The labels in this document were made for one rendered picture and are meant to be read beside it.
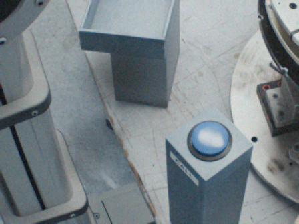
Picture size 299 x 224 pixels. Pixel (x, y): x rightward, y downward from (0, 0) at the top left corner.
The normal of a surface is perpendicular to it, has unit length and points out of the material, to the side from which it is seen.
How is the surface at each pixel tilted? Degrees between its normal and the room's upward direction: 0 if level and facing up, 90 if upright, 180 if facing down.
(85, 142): 0
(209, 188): 90
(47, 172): 90
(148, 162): 0
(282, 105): 0
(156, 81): 90
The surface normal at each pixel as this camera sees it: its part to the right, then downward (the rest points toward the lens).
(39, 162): 0.38, 0.80
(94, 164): 0.01, -0.50
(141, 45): -0.17, 0.85
